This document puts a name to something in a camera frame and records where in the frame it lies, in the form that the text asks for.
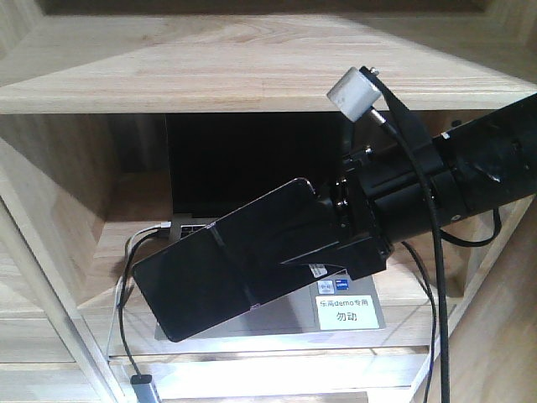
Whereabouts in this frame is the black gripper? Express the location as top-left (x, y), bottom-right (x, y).
top-left (279, 145), bottom-right (431, 280)

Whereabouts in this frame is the black foldable phone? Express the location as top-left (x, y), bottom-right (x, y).
top-left (133, 178), bottom-right (341, 342)

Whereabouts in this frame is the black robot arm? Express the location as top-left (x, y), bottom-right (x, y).
top-left (286, 96), bottom-right (536, 280)

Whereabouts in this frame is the white label right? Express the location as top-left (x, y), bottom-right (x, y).
top-left (315, 295), bottom-right (380, 331)

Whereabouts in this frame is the grey laptop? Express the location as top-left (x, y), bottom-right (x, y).
top-left (154, 112), bottom-right (387, 342)

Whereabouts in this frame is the grey usb hub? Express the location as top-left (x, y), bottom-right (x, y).
top-left (130, 374), bottom-right (162, 403)

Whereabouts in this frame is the wooden shelf unit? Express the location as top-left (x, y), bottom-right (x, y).
top-left (1, 1), bottom-right (536, 402)

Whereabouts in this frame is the black cable right of laptop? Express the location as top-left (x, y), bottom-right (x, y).
top-left (400, 241), bottom-right (437, 403)

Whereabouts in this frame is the black cable of laptop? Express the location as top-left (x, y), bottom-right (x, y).
top-left (400, 241), bottom-right (437, 403)
top-left (117, 233), bottom-right (171, 377)

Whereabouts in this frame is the black braided cable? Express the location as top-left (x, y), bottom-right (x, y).
top-left (368, 69), bottom-right (503, 403)

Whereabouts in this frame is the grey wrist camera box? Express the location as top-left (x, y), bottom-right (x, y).
top-left (326, 67), bottom-right (381, 123)

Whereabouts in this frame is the white cable left of laptop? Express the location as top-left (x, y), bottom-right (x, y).
top-left (105, 224), bottom-right (171, 358)

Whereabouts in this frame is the black cable left of laptop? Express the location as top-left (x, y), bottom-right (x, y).
top-left (117, 233), bottom-right (171, 377)

